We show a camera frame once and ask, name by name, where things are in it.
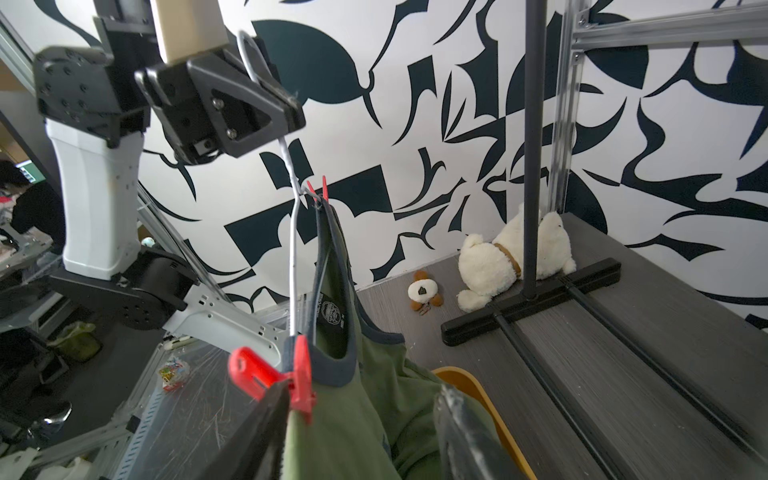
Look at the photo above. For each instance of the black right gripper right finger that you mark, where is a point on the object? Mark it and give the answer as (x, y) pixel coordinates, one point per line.
(467, 448)

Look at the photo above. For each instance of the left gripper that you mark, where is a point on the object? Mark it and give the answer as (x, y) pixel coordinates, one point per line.
(207, 103)

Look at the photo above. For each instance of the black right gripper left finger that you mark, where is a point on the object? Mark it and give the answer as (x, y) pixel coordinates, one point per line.
(255, 450)

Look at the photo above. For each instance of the red clothespin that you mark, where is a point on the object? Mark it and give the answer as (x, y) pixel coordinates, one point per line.
(319, 193)
(254, 376)

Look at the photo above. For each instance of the green tank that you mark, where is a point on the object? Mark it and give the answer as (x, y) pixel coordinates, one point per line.
(374, 411)

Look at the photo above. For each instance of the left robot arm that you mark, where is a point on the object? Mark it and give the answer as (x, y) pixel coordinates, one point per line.
(104, 265)

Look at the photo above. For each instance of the yellow plastic tray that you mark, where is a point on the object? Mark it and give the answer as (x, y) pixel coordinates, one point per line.
(480, 402)

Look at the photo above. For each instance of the brown white plush piece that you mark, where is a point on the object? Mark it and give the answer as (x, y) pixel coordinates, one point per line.
(424, 293)

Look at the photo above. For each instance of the white plush toy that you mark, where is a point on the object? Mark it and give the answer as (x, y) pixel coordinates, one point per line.
(489, 268)

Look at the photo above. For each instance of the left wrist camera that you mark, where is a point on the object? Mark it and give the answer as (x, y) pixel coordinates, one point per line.
(187, 27)

